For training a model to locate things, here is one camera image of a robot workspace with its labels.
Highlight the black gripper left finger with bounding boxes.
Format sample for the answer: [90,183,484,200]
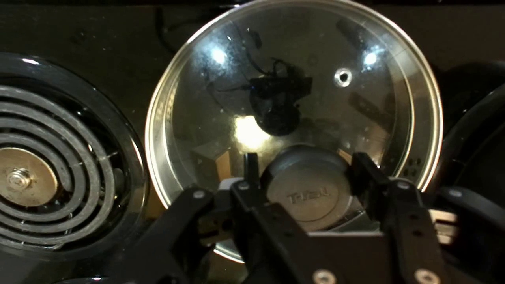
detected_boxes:
[112,151,319,284]

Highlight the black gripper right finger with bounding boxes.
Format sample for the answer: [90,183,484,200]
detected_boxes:
[349,150,505,284]

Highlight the clear glass lid black knob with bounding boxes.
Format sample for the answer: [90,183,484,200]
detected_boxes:
[144,0,445,265]

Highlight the right stove burner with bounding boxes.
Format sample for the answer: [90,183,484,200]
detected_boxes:
[432,60,505,222]

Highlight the electric coil burner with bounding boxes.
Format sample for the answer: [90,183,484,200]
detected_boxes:
[0,52,150,262]

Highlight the black electric stove range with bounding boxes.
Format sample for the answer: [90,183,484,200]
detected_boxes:
[0,0,505,284]

